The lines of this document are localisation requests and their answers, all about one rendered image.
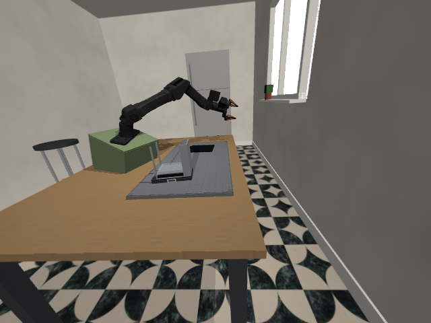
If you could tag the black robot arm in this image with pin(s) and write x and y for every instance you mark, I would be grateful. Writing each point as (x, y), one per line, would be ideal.
(173, 91)

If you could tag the white well plate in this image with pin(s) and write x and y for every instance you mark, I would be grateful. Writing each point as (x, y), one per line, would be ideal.
(171, 168)

